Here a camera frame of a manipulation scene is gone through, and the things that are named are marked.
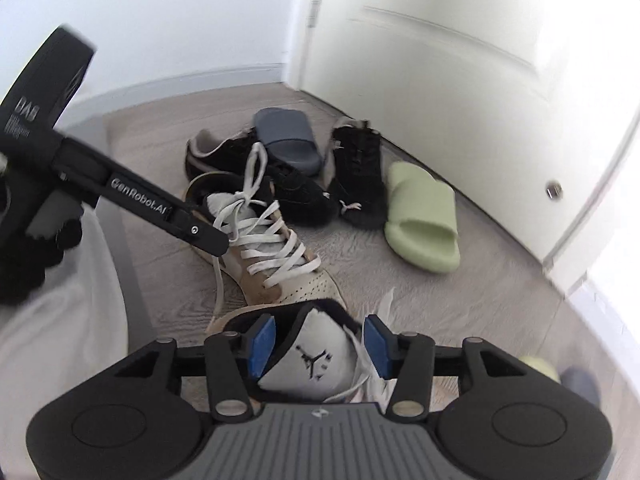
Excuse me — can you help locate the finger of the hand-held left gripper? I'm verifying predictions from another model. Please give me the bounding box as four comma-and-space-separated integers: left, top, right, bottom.
167, 202, 232, 257

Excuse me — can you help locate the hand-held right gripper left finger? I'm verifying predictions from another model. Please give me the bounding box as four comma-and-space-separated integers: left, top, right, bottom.
112, 314, 278, 423

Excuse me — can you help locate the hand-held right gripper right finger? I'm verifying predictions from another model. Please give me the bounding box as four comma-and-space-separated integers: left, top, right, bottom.
364, 314, 531, 421

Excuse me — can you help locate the tan white lace-up sneaker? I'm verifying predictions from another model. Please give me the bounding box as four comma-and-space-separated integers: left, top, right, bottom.
205, 300, 401, 406
184, 142, 347, 318

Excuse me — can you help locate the black suede sneaker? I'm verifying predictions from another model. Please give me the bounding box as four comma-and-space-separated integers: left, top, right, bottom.
327, 117, 388, 231
186, 127, 338, 227

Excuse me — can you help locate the grey foam slide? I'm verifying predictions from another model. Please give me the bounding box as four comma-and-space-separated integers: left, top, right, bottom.
251, 107, 327, 177
561, 367, 601, 407

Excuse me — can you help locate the pale green foam slide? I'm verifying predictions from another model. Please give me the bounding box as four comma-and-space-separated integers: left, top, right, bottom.
517, 355, 562, 386
384, 161, 461, 274

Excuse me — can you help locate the person's left hand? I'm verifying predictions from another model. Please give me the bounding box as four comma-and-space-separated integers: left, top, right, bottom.
0, 180, 84, 307

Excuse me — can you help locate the short white baseboard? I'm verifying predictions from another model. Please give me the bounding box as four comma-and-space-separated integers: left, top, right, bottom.
75, 62, 287, 111

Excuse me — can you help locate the white panelled door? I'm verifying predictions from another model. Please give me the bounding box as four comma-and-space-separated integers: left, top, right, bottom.
300, 0, 640, 266

